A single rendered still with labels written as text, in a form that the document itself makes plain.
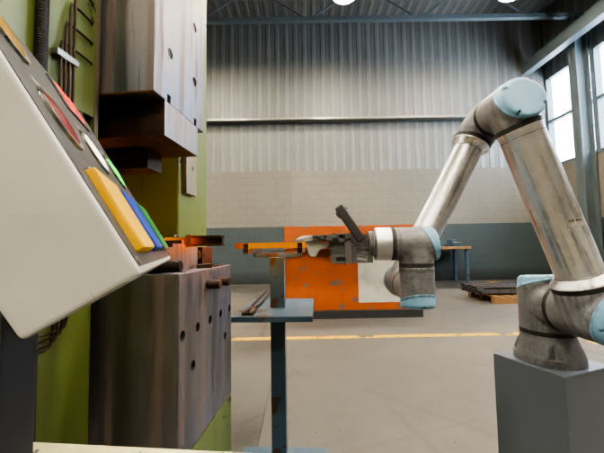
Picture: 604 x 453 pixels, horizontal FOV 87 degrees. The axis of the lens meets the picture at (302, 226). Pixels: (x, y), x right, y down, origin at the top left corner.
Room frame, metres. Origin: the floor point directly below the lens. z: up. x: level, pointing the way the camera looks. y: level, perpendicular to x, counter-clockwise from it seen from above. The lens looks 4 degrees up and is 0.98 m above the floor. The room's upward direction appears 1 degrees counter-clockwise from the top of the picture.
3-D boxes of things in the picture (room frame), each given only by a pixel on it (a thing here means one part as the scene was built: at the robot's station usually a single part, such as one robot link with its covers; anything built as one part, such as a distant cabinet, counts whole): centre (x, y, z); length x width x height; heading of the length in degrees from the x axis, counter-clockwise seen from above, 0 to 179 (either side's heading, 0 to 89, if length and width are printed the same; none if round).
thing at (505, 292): (5.51, -3.65, 0.12); 1.58 x 0.80 x 0.24; 90
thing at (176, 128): (0.92, 0.55, 1.32); 0.42 x 0.20 x 0.10; 84
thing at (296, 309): (1.37, 0.11, 0.71); 0.40 x 0.30 x 0.02; 177
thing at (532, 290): (1.03, -0.79, 0.79); 0.17 x 0.15 x 0.18; 1
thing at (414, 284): (0.87, -0.31, 0.86); 0.12 x 0.09 x 0.12; 1
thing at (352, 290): (4.73, -0.55, 0.63); 2.10 x 1.12 x 1.25; 90
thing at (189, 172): (1.23, 0.44, 1.27); 0.09 x 0.02 x 0.17; 174
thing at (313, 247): (0.87, -0.03, 0.98); 0.09 x 0.03 x 0.06; 84
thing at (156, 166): (0.95, 0.59, 1.24); 0.30 x 0.07 x 0.06; 84
